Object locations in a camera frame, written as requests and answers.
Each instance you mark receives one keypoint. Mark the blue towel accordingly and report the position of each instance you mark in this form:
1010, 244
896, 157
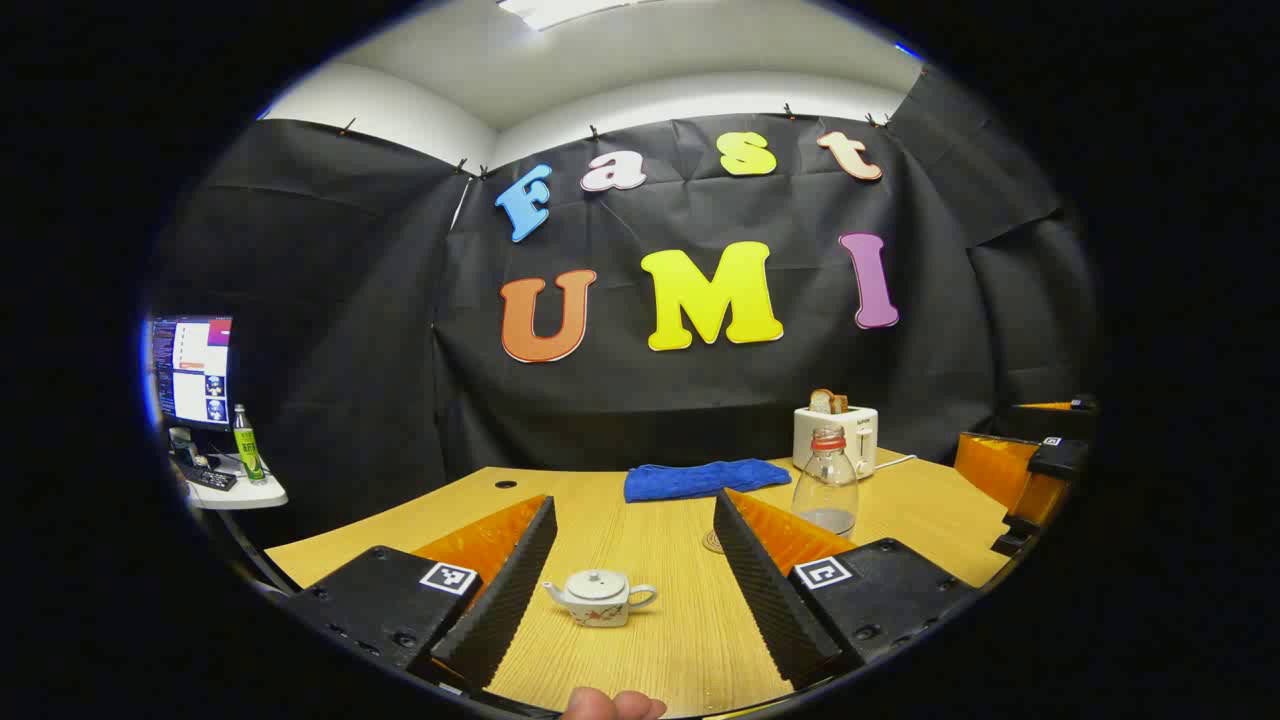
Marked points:
700, 480

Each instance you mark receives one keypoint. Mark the white toaster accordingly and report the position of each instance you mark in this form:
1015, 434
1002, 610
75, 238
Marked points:
860, 430

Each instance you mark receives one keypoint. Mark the round brown coaster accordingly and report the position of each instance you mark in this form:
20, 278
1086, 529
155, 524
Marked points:
712, 543

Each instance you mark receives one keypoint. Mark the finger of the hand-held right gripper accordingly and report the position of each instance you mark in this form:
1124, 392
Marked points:
1040, 420
1058, 460

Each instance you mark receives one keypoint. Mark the green drink bottle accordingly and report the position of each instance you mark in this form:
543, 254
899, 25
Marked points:
248, 450

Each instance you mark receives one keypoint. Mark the toasted bread slice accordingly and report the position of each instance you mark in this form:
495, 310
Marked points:
828, 402

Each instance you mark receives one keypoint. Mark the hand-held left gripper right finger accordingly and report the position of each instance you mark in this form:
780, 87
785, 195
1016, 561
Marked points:
760, 600

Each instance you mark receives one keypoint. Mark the white side table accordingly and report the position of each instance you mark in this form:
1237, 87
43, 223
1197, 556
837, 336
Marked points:
250, 495

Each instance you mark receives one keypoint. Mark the computer monitor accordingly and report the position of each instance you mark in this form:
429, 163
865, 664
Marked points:
192, 370

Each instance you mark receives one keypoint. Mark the clear plastic water bottle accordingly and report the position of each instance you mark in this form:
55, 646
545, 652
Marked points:
825, 490

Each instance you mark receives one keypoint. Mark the black backdrop cloth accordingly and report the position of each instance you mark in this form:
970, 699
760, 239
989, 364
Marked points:
400, 350

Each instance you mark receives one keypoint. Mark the black keyboard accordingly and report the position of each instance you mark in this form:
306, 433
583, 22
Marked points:
208, 477

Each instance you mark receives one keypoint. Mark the white floral teacup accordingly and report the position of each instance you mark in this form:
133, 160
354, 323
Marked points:
600, 612

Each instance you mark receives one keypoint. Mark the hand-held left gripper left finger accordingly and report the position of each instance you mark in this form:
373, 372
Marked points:
505, 600

